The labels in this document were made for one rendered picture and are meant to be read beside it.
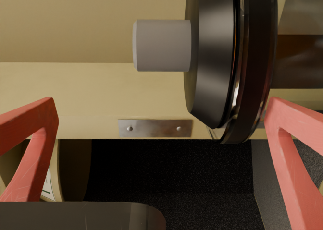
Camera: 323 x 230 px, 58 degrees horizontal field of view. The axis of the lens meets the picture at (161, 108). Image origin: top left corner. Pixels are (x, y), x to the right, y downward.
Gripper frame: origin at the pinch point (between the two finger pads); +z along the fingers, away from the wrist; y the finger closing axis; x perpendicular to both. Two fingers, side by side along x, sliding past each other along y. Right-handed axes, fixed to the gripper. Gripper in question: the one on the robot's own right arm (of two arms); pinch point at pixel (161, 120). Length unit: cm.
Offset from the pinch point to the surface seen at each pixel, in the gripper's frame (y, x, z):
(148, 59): 0.7, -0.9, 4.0
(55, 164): 12.7, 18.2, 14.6
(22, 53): 33, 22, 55
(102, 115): 5.5, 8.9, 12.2
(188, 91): -1.5, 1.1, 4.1
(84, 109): 7.4, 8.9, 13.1
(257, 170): -17.5, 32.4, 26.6
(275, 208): -17.6, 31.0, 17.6
